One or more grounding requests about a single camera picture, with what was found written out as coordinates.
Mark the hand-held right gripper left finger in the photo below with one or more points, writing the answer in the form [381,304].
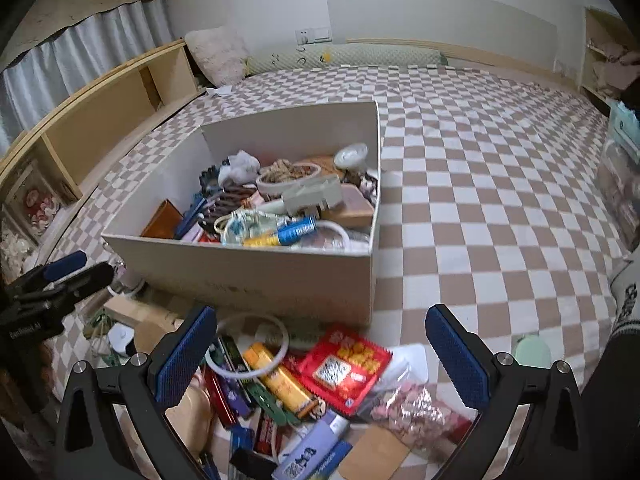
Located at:
[185,355]

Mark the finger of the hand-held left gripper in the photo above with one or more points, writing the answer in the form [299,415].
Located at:
[65,262]
[85,280]

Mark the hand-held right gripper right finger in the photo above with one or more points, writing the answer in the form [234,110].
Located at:
[455,360]

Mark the white cardboard shoe box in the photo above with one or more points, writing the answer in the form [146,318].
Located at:
[250,280]

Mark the lilac cartoon lighter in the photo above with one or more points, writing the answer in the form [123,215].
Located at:
[310,452]

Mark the black marker pen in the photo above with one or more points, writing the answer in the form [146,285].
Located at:
[231,352]

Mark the white flower display box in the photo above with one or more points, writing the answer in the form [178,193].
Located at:
[17,252]

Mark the long wooden block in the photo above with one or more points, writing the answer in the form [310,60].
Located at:
[145,322]

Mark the red translucent lighter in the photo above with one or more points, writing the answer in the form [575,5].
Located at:
[217,400]

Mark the green plastic clip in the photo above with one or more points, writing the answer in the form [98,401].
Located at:
[102,340]
[275,407]

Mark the purple lighter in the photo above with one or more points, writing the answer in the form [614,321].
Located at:
[235,395]

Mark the pink beads bag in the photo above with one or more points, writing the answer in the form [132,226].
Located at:
[415,412]

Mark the mint round case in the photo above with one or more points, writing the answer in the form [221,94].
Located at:
[532,352]

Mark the brown wallet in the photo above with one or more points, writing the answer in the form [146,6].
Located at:
[160,222]

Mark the orange lighter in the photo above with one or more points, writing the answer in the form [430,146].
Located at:
[285,385]

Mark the red foil packet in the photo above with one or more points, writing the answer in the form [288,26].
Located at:
[345,370]

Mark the dark red lighter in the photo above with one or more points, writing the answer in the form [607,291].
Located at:
[265,432]

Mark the white green lighter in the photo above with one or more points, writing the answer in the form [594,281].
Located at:
[307,337]

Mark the black plastic wedge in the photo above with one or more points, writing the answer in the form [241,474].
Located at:
[252,465]

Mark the wooden bedside shelf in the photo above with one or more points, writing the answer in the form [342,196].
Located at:
[100,115]

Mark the dark ruffled scrunchie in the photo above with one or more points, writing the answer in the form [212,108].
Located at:
[210,177]

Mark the brown hair claw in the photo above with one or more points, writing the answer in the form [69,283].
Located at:
[235,200]

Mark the blue tube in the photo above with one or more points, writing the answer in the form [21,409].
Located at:
[295,231]

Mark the checkered bed sheet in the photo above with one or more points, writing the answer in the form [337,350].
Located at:
[475,185]

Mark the pale wooden block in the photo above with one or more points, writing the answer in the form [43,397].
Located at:
[355,207]

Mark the white crumpled plastic bag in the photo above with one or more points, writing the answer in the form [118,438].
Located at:
[240,165]

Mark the grey plug adapter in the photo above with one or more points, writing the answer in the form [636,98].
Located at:
[312,195]

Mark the white curtain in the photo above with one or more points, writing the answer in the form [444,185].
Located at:
[100,45]

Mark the white round puck light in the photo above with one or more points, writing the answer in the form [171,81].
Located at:
[351,156]

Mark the white crumpled paper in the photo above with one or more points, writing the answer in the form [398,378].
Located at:
[219,91]

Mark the cork coaster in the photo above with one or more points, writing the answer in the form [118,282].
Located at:
[320,161]

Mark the clear plastic storage bin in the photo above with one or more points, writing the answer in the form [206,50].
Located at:
[620,185]

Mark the fluffy white pillow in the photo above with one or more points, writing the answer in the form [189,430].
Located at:
[215,55]

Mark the light blue packet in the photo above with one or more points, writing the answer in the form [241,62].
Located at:
[627,125]

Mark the green bolster pillow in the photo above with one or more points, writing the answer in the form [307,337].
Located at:
[350,55]

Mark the pink clothes pile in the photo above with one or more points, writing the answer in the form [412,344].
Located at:
[617,65]

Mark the wooden open cabinet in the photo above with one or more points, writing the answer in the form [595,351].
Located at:
[592,50]

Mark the white wall socket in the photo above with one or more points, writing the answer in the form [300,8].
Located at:
[314,36]

